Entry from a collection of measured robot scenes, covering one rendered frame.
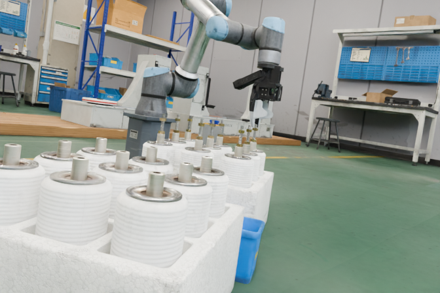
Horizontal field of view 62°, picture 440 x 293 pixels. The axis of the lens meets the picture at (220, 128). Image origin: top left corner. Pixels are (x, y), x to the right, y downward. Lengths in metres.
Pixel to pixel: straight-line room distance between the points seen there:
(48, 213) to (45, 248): 0.05
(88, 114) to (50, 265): 2.76
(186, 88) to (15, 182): 1.25
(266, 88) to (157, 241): 0.83
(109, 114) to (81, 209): 2.76
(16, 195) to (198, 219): 0.26
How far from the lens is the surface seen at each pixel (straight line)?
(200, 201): 0.59
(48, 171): 0.69
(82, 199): 0.53
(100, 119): 3.23
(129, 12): 6.62
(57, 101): 5.80
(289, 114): 6.95
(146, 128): 1.66
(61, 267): 0.51
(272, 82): 1.23
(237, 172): 0.99
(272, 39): 1.24
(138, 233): 0.48
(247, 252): 0.86
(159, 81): 1.70
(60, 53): 7.56
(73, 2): 7.76
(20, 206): 0.61
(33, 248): 0.53
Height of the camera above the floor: 0.38
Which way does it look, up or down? 3 degrees down
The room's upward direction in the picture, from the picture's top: 8 degrees clockwise
